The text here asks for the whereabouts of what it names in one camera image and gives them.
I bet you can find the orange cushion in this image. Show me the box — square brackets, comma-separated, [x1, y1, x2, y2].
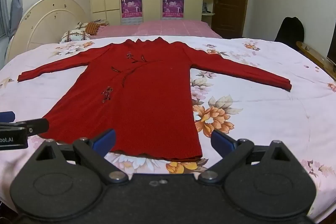
[85, 20, 110, 36]

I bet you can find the white floral quilt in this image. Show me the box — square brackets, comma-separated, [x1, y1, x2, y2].
[0, 35, 336, 224]

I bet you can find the black chair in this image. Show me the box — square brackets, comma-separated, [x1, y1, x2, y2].
[274, 17, 305, 43]

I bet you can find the purple wall poster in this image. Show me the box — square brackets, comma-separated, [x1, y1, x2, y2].
[120, 0, 143, 25]
[162, 0, 185, 21]

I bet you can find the pink bed sheet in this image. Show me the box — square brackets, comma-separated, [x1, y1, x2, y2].
[89, 20, 223, 39]

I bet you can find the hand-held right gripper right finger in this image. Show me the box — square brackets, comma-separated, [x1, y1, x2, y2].
[198, 129, 292, 186]

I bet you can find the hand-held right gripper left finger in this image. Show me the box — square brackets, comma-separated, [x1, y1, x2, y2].
[35, 129, 130, 186]

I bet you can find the wooden furniture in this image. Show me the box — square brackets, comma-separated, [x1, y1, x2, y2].
[296, 41, 336, 81]

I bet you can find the red knit sweater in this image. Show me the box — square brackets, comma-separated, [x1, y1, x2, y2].
[17, 37, 293, 162]

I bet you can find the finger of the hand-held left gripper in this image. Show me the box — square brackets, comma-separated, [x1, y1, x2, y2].
[0, 118, 50, 138]
[0, 111, 16, 124]

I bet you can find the cream bed headboard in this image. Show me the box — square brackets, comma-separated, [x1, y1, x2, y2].
[5, 0, 89, 64]

